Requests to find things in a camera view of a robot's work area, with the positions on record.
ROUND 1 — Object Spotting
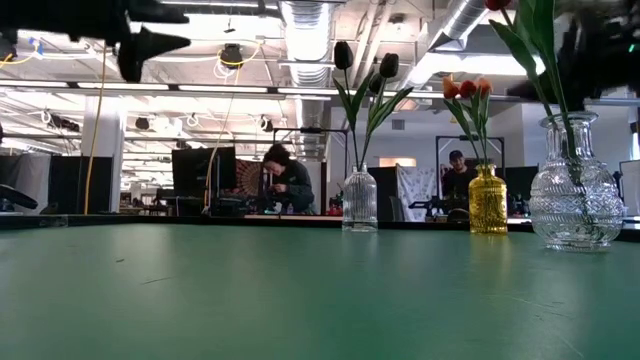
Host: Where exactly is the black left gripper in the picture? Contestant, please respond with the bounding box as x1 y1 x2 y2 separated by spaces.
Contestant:
49 0 193 84

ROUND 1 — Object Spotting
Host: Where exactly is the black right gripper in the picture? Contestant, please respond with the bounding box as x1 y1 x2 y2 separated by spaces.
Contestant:
506 0 640 113

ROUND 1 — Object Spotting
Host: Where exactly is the orange artificial tulip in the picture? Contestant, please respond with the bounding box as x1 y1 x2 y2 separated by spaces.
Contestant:
474 77 494 169
459 79 486 169
442 74 484 169

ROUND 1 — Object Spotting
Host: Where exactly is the red artificial tulip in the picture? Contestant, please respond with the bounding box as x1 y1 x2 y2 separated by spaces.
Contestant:
483 0 586 166

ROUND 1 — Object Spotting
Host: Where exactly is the black artificial tulip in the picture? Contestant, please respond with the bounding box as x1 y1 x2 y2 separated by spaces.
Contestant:
359 52 415 171
359 73 386 171
332 41 371 171

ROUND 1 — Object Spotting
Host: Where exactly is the wide clear cut-glass vase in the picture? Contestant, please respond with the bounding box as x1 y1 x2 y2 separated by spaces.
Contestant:
528 110 625 253

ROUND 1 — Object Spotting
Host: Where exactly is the yellow glass vase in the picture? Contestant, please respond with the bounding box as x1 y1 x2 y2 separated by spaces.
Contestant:
468 163 509 236

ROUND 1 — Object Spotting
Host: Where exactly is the slim clear ribbed glass vase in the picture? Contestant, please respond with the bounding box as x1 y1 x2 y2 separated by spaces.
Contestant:
342 162 379 233

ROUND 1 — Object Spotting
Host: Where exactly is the ceiling light strip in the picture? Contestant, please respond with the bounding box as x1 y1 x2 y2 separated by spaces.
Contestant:
0 78 286 96

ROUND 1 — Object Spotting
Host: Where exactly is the black round ceiling device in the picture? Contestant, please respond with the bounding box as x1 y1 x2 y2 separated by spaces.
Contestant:
219 43 245 70

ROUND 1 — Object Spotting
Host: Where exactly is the person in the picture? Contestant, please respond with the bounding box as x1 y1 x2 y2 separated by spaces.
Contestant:
259 143 317 216
439 149 480 201

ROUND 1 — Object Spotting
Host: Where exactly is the black monitor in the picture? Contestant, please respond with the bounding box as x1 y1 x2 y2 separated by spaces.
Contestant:
171 146 238 200

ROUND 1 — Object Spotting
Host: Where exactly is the white patterned cloth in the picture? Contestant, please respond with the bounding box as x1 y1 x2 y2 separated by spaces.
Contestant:
397 166 438 223

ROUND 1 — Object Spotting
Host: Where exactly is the black partition panel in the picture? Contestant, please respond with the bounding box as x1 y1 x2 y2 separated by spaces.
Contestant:
48 155 115 216

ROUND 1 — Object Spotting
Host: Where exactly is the grey curtain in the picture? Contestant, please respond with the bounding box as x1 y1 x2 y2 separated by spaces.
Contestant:
0 152 51 214

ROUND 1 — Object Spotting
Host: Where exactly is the black chair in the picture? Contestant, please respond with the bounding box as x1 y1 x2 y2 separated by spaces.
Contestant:
0 183 40 214

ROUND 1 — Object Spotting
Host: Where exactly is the green table mat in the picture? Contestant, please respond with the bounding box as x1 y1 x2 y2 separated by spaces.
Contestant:
0 222 640 360

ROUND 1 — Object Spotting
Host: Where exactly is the black metal rig frame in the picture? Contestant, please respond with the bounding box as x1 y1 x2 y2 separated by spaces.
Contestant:
435 134 506 171
272 127 350 216

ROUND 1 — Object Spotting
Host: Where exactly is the slim silver ceiling duct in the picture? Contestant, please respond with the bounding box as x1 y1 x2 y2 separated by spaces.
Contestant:
399 0 496 91

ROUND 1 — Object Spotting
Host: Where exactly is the thick yellow hanging cable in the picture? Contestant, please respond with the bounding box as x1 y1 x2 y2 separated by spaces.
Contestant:
82 44 109 216

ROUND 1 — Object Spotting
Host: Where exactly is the thin yellow cable with plug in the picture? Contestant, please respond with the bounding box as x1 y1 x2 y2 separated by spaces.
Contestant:
202 42 264 214

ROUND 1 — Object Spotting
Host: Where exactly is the large silver ceiling duct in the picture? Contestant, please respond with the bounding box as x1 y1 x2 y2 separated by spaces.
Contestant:
278 0 335 161

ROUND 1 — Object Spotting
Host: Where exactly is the mandala wall tapestry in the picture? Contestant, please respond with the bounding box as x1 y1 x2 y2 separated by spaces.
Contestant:
234 158 265 199

